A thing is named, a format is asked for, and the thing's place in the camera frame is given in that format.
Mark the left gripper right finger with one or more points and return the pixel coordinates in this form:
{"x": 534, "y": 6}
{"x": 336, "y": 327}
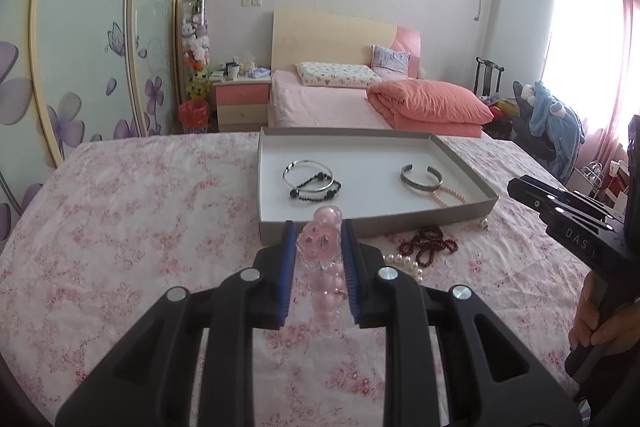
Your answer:
{"x": 491, "y": 378}

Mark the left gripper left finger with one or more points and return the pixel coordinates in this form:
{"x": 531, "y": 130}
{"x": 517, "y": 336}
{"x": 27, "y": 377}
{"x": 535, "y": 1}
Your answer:
{"x": 190, "y": 351}

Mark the silver cuff bangle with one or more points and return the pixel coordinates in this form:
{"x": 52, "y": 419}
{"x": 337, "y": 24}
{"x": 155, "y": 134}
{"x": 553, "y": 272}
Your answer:
{"x": 430, "y": 181}

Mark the thin silver hoop bangle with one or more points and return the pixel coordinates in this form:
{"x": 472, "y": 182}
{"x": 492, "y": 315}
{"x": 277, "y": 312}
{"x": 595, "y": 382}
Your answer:
{"x": 308, "y": 176}

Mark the person's right hand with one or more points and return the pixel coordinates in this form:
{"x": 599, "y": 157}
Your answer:
{"x": 620, "y": 333}

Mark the blue plush garment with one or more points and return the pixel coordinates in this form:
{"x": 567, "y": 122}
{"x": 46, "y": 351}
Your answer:
{"x": 563, "y": 127}

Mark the floral pink bedspread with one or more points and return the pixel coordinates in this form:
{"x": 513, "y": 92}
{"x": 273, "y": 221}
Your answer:
{"x": 121, "y": 222}

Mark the pink curtain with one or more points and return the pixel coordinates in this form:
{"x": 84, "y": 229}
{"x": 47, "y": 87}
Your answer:
{"x": 592, "y": 64}

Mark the black wooden chair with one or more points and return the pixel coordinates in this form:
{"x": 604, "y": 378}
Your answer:
{"x": 488, "y": 76}

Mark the folded coral duvet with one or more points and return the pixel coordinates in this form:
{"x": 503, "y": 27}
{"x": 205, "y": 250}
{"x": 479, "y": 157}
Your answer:
{"x": 430, "y": 106}

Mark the grey cardboard tray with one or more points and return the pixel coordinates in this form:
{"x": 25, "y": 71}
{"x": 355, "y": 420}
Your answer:
{"x": 367, "y": 163}

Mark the red lined waste bin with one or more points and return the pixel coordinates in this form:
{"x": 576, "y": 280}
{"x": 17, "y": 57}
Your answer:
{"x": 194, "y": 116}

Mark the purple patterned pillow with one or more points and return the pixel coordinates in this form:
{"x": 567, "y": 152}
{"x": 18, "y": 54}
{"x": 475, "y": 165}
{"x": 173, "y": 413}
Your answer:
{"x": 389, "y": 64}

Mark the pink nightstand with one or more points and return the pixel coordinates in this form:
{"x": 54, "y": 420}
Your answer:
{"x": 242, "y": 105}

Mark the pink bed sheet mattress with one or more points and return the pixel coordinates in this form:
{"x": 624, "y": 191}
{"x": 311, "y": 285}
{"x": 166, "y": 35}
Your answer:
{"x": 294, "y": 105}

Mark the white mug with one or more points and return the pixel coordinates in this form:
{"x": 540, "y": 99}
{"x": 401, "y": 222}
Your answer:
{"x": 233, "y": 71}

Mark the floral white pillow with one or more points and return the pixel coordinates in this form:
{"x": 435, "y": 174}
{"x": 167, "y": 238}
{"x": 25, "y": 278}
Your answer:
{"x": 349, "y": 76}

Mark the plush toy display tube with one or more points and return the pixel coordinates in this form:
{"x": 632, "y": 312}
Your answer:
{"x": 194, "y": 49}

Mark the cream pink headboard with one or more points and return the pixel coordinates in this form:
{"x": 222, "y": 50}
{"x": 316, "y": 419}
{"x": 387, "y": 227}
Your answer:
{"x": 309, "y": 36}

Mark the sliding floral wardrobe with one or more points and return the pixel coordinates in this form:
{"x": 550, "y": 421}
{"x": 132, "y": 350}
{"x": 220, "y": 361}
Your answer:
{"x": 79, "y": 71}

